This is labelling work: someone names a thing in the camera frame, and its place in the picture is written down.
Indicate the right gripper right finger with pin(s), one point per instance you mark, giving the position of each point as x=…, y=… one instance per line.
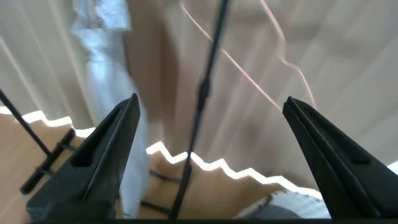
x=351, y=180

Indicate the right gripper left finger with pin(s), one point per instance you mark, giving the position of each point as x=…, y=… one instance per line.
x=87, y=174

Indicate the pale grey shorts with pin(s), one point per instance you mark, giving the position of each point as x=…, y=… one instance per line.
x=102, y=68

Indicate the pink clothes hanger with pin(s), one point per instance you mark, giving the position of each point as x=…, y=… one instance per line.
x=248, y=79

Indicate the white laundry basket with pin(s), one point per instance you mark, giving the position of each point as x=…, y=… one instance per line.
x=295, y=205

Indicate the black clothes rack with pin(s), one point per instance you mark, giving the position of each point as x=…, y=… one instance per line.
x=203, y=90

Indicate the beige curtain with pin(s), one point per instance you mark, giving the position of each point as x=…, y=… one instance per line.
x=342, y=62

